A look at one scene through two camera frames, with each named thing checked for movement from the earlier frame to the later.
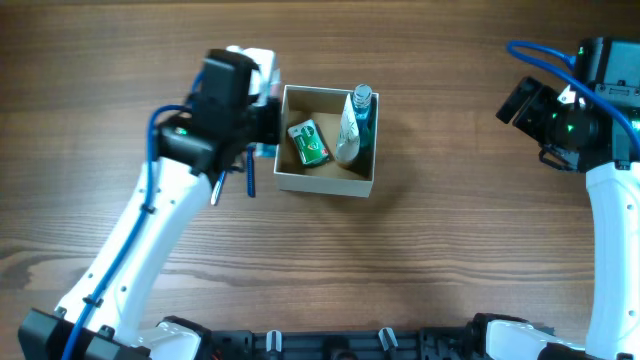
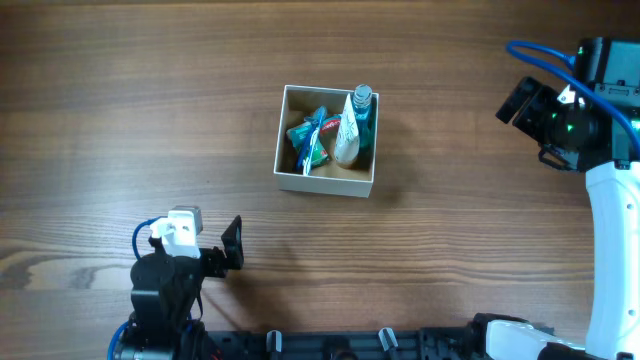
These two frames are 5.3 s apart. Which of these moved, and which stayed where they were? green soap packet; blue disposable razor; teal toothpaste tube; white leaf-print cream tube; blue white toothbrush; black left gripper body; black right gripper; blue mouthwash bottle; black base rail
Moved: blue white toothbrush; blue disposable razor; teal toothpaste tube; black left gripper body
Stayed: black base rail; blue mouthwash bottle; black right gripper; green soap packet; white leaf-print cream tube
